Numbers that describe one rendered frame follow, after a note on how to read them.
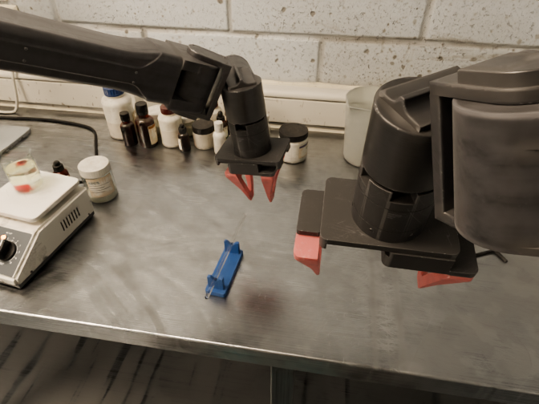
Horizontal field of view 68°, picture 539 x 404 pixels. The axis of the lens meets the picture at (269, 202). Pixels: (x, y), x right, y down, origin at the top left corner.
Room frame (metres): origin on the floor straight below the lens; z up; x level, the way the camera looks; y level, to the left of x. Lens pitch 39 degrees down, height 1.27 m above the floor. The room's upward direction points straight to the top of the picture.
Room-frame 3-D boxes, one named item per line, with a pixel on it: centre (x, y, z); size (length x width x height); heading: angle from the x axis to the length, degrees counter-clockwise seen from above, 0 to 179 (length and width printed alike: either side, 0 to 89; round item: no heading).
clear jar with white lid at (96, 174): (0.66, 0.35, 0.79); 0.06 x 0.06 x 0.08
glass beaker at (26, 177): (0.57, 0.43, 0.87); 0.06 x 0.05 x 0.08; 150
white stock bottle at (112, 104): (0.92, 0.38, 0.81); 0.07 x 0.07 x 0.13
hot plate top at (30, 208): (0.56, 0.42, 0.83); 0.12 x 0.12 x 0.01; 73
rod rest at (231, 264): (0.45, 0.07, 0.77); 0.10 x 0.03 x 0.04; 166
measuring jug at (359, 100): (0.81, -0.24, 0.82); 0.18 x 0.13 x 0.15; 123
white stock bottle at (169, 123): (0.87, 0.24, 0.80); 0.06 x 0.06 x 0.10
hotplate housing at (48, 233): (0.53, 0.43, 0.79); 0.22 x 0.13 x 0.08; 163
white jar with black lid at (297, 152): (0.81, -0.06, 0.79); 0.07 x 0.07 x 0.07
